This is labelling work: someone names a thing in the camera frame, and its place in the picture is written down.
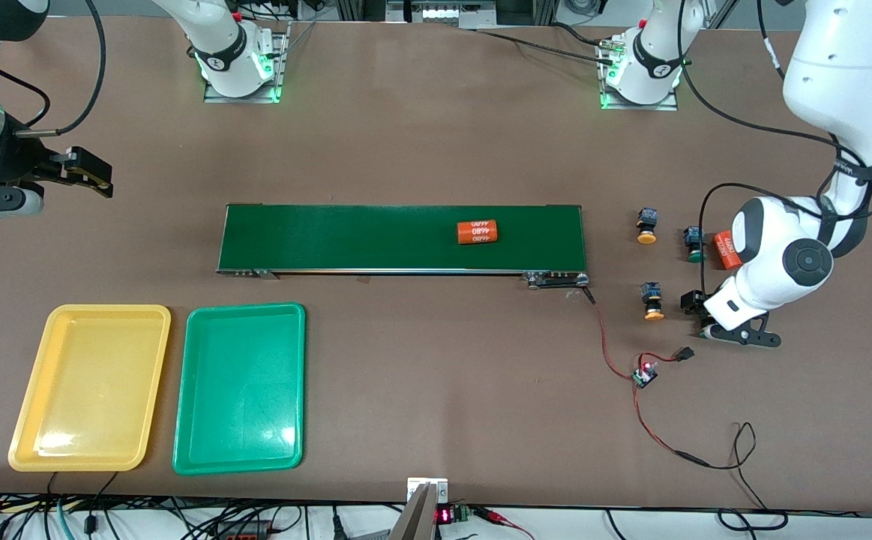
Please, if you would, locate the red black motor wire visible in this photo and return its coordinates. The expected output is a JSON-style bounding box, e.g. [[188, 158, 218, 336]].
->
[[582, 285, 643, 380]]

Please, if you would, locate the black cable loop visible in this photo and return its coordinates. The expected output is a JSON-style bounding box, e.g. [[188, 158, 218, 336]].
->
[[717, 508, 789, 532]]

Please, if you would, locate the black cable on table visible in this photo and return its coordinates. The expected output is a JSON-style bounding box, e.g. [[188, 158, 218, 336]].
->
[[473, 22, 609, 65]]

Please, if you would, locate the yellow plastic tray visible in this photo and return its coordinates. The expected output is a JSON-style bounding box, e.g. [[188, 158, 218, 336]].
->
[[7, 303, 172, 473]]

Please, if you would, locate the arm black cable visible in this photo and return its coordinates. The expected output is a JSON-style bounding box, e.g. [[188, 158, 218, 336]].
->
[[677, 0, 872, 301], [12, 0, 106, 138]]

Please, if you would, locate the teal cable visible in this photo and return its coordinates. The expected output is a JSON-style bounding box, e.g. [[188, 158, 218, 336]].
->
[[53, 499, 76, 540]]

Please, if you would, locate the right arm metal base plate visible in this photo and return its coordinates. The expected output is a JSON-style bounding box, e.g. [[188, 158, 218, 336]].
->
[[203, 21, 290, 104]]

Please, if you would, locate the metal camera pole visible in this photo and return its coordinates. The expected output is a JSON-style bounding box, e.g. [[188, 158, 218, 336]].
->
[[389, 478, 449, 540]]

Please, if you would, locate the black plug with red lead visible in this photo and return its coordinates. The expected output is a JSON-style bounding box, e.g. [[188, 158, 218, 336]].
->
[[640, 346, 697, 370]]

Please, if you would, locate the orange 4680 cylinder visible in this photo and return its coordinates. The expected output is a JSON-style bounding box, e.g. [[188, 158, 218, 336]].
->
[[712, 230, 744, 271], [455, 218, 499, 246]]

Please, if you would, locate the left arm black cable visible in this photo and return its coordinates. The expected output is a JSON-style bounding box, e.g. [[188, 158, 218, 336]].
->
[[677, 0, 872, 301]]

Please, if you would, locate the red test lead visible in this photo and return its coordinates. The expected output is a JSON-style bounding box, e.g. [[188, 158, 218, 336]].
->
[[473, 506, 534, 540]]

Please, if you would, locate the green plastic tray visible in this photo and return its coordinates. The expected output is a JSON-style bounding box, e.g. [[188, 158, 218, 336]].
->
[[172, 301, 307, 477]]

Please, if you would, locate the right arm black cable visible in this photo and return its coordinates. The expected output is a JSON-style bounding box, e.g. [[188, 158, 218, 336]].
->
[[12, 0, 106, 138]]

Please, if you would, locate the green conveyor belt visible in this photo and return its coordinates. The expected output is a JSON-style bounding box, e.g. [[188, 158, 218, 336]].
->
[[215, 202, 591, 291]]

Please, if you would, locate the aluminium frame rack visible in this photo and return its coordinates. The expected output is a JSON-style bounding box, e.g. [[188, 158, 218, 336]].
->
[[334, 0, 556, 29]]

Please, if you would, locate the red black power wire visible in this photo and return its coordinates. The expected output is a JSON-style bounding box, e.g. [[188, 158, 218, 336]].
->
[[632, 386, 774, 512]]

